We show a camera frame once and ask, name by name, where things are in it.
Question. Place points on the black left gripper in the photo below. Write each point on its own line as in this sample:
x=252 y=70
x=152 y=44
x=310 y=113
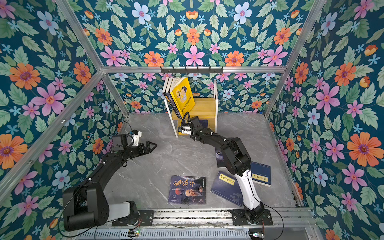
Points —
x=145 y=147

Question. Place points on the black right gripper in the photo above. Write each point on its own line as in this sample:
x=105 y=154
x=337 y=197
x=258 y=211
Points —
x=192 y=136

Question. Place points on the yellow cartoon boy book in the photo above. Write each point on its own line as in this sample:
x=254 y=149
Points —
x=182 y=94

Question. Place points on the dark blue paperback book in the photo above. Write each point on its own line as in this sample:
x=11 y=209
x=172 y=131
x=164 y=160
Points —
x=172 y=102

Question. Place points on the navy book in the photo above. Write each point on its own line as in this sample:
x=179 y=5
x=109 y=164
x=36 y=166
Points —
x=261 y=174
x=227 y=188
x=204 y=123

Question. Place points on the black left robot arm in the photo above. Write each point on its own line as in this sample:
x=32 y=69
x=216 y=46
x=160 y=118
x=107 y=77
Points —
x=86 y=205

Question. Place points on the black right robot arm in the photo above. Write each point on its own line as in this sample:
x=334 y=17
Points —
x=237 y=161

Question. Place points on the yellow book on lower shelf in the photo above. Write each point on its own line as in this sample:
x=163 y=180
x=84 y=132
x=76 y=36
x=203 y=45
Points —
x=185 y=123

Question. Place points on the black wolf cover book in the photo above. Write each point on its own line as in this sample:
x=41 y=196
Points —
x=220 y=159

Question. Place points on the dark portrait cover book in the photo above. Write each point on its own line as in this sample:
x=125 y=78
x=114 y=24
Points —
x=187 y=190

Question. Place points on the book standing on shelf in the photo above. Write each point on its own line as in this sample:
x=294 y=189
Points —
x=166 y=82

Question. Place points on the navy book tilted front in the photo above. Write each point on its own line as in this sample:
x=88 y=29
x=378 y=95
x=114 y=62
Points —
x=227 y=188

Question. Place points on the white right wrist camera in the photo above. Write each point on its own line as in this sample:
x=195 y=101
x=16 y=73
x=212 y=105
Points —
x=184 y=130

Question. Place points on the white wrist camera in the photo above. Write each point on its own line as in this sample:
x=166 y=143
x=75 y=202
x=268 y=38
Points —
x=136 y=137
x=184 y=130

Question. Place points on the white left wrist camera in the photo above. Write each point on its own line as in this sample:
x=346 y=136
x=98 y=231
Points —
x=136 y=137

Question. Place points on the white frame wooden bookshelf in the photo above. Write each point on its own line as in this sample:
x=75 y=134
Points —
x=205 y=109

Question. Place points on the metal coat hook rail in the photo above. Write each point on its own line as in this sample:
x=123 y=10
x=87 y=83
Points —
x=191 y=70

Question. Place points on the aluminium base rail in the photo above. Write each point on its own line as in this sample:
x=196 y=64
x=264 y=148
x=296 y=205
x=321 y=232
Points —
x=210 y=224

